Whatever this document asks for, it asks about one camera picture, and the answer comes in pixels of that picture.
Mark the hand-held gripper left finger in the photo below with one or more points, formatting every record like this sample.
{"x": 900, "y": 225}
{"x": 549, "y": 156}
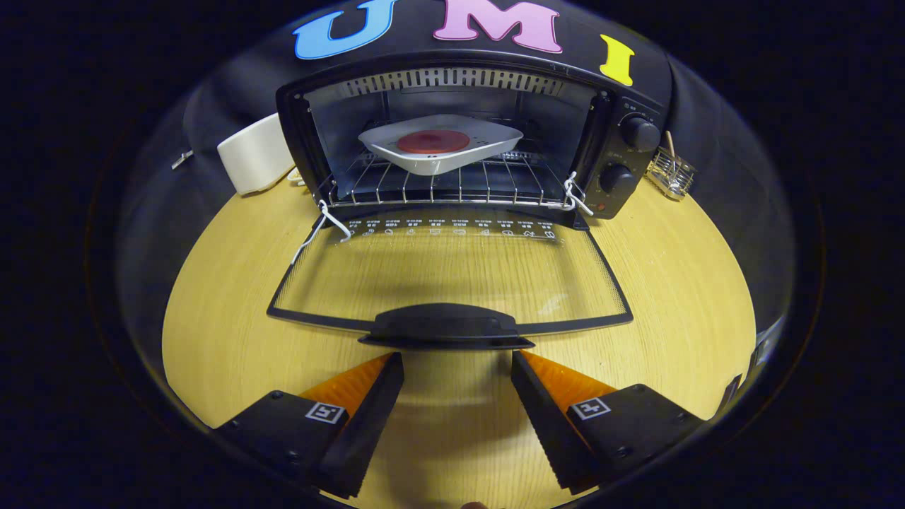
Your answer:
{"x": 368, "y": 420}

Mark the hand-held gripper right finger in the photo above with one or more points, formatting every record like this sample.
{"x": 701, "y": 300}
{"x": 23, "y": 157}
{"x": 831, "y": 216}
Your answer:
{"x": 548, "y": 424}

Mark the white square plate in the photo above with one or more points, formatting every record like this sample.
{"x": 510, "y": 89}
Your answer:
{"x": 438, "y": 161}

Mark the black toaster oven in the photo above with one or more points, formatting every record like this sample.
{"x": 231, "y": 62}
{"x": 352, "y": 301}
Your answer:
{"x": 622, "y": 155}

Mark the red meat slice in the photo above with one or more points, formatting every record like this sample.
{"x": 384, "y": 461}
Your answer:
{"x": 433, "y": 141}

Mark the white bread toaster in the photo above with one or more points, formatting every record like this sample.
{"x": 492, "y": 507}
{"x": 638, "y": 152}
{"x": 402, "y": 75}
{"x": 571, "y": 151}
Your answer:
{"x": 254, "y": 155}

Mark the white sheet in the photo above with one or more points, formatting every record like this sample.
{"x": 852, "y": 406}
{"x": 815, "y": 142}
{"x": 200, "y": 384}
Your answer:
{"x": 767, "y": 339}

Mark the wooden stick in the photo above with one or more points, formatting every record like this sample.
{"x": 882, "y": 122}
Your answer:
{"x": 669, "y": 141}

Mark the metal clip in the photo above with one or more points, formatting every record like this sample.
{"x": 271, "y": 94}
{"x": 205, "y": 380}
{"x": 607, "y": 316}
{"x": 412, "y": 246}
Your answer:
{"x": 182, "y": 159}

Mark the black backdrop cloth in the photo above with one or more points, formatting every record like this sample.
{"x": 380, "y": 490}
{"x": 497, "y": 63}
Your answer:
{"x": 707, "y": 141}

